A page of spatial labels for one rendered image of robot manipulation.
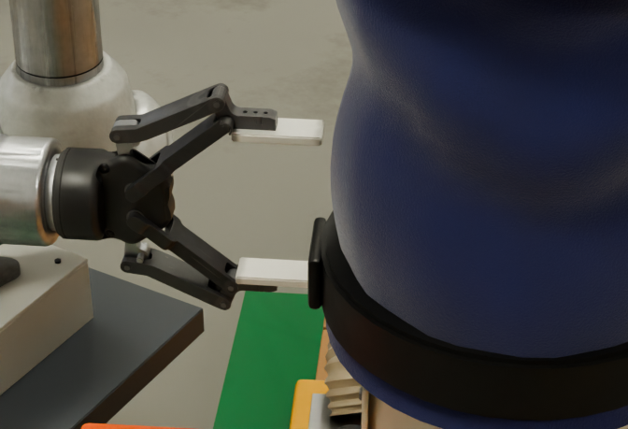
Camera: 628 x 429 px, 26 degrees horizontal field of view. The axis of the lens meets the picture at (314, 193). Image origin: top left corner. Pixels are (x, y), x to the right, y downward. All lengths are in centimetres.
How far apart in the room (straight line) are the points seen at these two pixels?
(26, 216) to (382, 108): 47
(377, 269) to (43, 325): 106
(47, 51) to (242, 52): 272
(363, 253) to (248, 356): 224
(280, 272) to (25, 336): 65
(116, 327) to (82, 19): 46
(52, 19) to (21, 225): 48
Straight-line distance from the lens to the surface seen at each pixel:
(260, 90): 402
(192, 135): 107
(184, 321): 181
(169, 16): 452
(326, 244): 79
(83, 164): 109
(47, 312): 175
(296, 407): 105
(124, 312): 184
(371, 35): 66
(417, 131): 67
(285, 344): 299
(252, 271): 113
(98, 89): 158
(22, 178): 109
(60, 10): 153
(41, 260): 179
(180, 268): 115
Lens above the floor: 183
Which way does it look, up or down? 31 degrees down
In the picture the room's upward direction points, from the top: straight up
